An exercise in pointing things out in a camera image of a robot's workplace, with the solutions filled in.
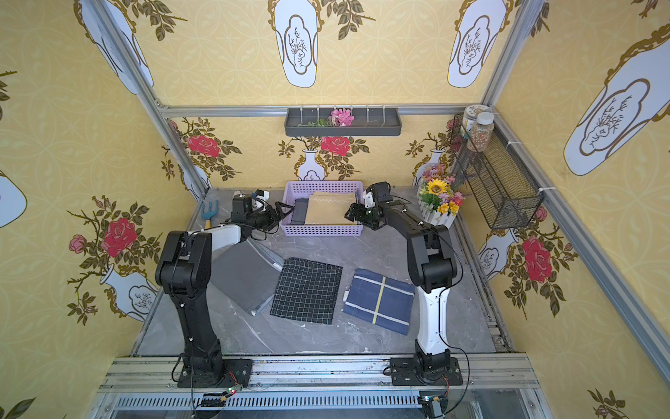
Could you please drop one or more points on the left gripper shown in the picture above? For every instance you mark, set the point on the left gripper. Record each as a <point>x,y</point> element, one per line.
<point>270,214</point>

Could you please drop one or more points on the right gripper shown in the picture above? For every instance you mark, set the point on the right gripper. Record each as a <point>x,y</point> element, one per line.
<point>360,212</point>

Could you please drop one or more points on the grey plaid pillowcase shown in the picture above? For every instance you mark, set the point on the grey plaid pillowcase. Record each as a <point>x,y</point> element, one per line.
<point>300,210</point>

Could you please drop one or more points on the yellow pillowcase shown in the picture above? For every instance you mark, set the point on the yellow pillowcase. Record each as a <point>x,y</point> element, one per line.
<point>329,208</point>

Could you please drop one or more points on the black grid pillowcase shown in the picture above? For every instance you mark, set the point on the black grid pillowcase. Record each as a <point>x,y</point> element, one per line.
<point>307,291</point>

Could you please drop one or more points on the blue striped pillowcase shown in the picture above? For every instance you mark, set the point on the blue striped pillowcase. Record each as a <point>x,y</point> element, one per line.
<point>380,300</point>

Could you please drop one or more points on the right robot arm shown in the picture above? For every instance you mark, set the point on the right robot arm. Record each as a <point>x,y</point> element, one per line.
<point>433,266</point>

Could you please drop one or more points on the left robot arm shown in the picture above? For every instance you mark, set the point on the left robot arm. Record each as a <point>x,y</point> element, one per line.
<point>184,271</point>

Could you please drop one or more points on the plain grey folded pillowcase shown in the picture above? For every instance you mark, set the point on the plain grey folded pillowcase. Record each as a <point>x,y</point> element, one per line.
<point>247,273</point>

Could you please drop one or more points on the blue yellow garden fork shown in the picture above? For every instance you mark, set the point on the blue yellow garden fork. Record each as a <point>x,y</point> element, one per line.
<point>208,212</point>

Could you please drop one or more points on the flower pot white fence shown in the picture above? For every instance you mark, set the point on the flower pot white fence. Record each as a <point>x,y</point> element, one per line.
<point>439,202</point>

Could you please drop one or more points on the pink artificial flower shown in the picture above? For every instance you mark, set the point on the pink artificial flower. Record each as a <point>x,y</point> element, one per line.
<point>341,117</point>

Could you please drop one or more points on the glass jar front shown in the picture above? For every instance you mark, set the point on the glass jar front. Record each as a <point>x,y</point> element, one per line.
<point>481,132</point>

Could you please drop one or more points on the glass jar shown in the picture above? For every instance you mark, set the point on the glass jar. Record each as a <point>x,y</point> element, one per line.
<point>470,114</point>
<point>481,132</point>

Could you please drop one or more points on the glass jar back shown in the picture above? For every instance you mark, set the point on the glass jar back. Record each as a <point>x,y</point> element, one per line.
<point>470,114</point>

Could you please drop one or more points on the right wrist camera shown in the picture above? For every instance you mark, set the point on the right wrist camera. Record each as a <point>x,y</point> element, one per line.
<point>369,200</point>

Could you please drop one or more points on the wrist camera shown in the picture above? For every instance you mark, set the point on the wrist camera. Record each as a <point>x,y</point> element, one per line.
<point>260,199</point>
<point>369,200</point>

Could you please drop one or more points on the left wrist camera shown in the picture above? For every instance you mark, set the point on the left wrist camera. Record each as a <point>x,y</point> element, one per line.
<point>260,199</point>

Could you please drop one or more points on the grey wall tray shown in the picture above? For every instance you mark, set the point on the grey wall tray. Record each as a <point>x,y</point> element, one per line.
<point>369,121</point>

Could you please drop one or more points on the black wire mesh shelf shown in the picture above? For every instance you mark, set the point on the black wire mesh shelf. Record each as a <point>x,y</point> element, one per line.
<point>502,185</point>

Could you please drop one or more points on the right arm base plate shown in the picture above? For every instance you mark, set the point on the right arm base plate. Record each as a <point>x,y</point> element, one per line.
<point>406,372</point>

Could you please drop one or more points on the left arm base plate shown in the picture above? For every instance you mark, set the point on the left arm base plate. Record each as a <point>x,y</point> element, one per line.
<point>220,373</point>

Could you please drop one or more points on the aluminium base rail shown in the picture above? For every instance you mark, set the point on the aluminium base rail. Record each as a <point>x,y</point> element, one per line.
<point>314,381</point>

